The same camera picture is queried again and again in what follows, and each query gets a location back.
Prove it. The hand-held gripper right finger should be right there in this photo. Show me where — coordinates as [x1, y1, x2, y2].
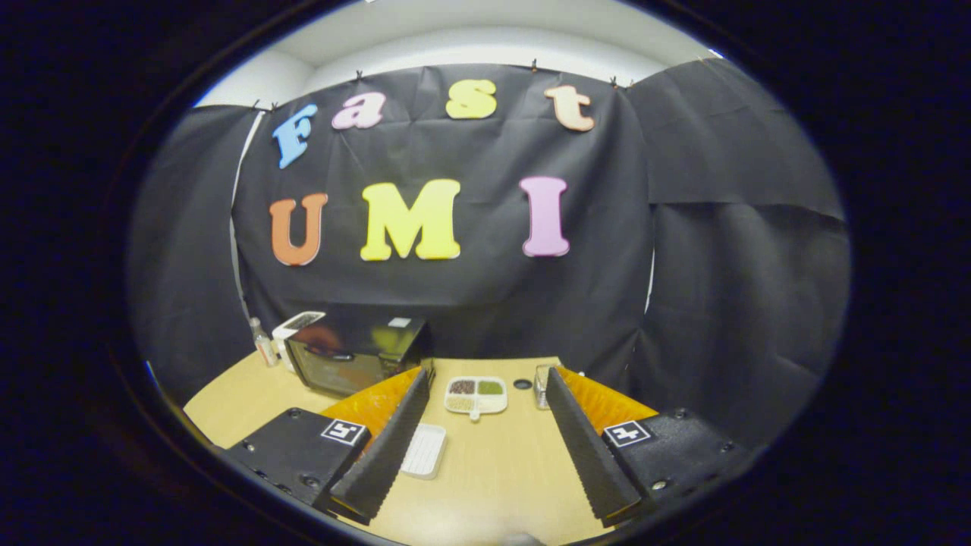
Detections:
[545, 366, 759, 528]

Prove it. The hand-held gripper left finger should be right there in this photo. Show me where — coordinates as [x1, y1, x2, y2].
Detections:
[224, 366, 433, 526]

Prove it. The black toaster oven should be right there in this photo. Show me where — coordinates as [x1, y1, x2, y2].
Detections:
[284, 316, 435, 399]

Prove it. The white bread toaster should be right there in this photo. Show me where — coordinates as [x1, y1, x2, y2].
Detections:
[272, 311, 327, 372]

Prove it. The small white rectangular tray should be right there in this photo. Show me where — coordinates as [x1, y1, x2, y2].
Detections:
[400, 423, 448, 480]

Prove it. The white divided dish with beans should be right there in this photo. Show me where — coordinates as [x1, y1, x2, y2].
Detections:
[444, 376, 508, 422]

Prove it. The small clear glass bottle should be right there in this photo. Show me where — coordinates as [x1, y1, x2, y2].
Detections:
[249, 317, 278, 368]

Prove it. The black backdrop cloth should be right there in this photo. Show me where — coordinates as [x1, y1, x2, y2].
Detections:
[125, 57, 852, 448]

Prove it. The wire mesh utensil holder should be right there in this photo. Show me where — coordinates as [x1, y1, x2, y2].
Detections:
[533, 364, 558, 411]

